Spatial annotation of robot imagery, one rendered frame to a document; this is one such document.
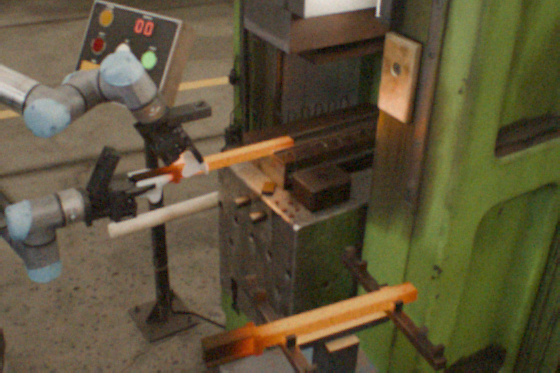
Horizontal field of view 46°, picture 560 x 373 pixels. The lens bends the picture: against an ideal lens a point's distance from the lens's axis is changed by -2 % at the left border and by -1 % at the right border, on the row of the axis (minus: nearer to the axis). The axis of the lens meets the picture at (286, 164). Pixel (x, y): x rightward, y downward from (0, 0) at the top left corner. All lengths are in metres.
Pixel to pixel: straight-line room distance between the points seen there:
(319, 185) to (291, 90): 0.41
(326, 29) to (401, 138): 0.30
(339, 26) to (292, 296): 0.65
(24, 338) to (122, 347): 0.37
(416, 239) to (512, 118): 0.34
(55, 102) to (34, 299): 1.57
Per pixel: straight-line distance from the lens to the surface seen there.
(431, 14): 1.35
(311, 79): 1.92
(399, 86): 1.41
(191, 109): 1.50
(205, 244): 3.00
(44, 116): 1.34
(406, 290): 1.24
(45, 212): 1.47
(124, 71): 1.38
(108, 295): 2.79
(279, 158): 1.65
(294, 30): 1.49
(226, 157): 1.61
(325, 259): 1.66
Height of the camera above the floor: 1.81
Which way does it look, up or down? 30 degrees down
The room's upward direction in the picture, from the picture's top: 3 degrees clockwise
